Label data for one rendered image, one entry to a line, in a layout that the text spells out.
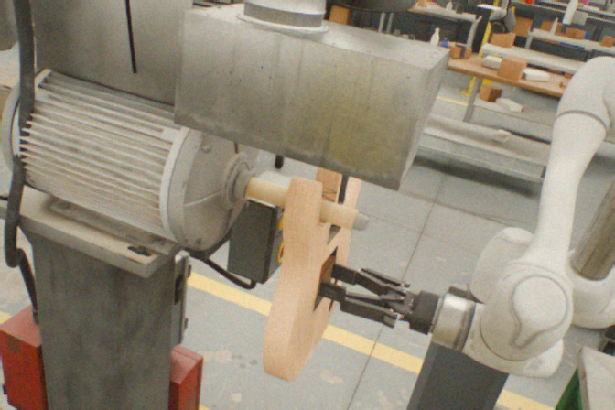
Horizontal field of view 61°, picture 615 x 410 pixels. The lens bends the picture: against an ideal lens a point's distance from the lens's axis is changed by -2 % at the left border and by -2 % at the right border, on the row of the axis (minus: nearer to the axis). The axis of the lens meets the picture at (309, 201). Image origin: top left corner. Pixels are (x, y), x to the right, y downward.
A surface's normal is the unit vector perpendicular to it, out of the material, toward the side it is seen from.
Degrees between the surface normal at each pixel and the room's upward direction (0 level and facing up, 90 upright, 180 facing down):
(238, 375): 0
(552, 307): 48
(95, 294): 90
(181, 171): 65
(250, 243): 90
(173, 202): 87
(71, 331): 90
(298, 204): 80
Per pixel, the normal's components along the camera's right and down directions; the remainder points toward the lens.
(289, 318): -0.26, -0.02
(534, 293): -0.18, -0.30
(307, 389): 0.16, -0.88
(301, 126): -0.36, 0.37
